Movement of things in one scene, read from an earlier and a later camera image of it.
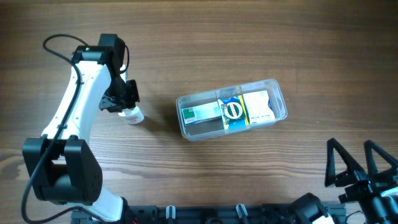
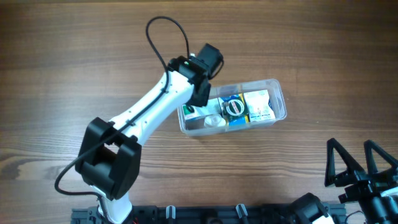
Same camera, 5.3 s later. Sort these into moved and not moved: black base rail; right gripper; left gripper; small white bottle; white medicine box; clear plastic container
Moved: small white bottle; left gripper
Not moved: right gripper; white medicine box; clear plastic container; black base rail
